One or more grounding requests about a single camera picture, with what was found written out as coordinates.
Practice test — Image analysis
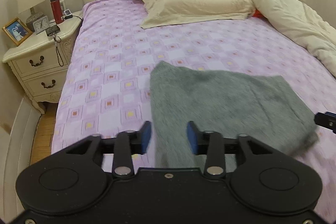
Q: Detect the cream bedside table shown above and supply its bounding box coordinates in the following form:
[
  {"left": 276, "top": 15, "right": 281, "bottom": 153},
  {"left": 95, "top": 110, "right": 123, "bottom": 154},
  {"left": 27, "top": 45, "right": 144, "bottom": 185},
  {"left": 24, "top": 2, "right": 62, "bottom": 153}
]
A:
[{"left": 2, "top": 11, "right": 83, "bottom": 114}]

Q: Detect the gold framed photo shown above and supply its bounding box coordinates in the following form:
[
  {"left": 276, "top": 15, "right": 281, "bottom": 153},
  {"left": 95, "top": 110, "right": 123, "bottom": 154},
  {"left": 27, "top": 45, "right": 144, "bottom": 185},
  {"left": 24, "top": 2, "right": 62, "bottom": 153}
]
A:
[{"left": 2, "top": 18, "right": 33, "bottom": 46}]

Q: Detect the red thermos bottle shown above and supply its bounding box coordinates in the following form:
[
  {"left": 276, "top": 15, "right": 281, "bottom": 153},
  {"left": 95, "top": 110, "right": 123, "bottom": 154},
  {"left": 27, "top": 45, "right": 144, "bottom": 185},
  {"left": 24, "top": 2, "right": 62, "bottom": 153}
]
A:
[{"left": 50, "top": 0, "right": 64, "bottom": 24}]

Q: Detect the small white alarm clock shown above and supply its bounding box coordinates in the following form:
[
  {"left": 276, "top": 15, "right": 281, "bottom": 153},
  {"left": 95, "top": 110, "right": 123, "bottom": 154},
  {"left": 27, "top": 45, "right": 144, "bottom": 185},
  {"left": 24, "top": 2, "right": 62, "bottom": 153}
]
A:
[{"left": 33, "top": 16, "right": 50, "bottom": 34}]

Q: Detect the purple patterned bed sheet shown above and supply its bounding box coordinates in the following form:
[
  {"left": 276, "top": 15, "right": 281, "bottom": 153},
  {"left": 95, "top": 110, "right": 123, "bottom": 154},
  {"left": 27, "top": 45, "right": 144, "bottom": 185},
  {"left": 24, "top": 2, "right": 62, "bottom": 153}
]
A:
[{"left": 52, "top": 0, "right": 335, "bottom": 223}]

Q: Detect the white rumpled duvet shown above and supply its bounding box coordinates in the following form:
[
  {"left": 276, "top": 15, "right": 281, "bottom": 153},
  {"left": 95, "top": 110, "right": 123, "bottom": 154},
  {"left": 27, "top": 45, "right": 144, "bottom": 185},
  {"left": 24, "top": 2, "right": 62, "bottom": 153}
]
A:
[{"left": 252, "top": 0, "right": 336, "bottom": 75}]

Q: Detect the cream satin pillow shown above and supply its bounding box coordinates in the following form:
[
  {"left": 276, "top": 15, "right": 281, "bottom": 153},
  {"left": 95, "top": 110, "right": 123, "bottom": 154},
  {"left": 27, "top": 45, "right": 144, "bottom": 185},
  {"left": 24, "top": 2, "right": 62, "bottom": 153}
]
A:
[{"left": 141, "top": 0, "right": 256, "bottom": 29}]

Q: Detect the orange item under duvet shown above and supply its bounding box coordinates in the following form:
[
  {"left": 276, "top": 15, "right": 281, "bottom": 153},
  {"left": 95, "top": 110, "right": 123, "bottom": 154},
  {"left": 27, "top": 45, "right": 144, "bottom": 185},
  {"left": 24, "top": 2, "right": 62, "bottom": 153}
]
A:
[{"left": 253, "top": 9, "right": 265, "bottom": 19}]

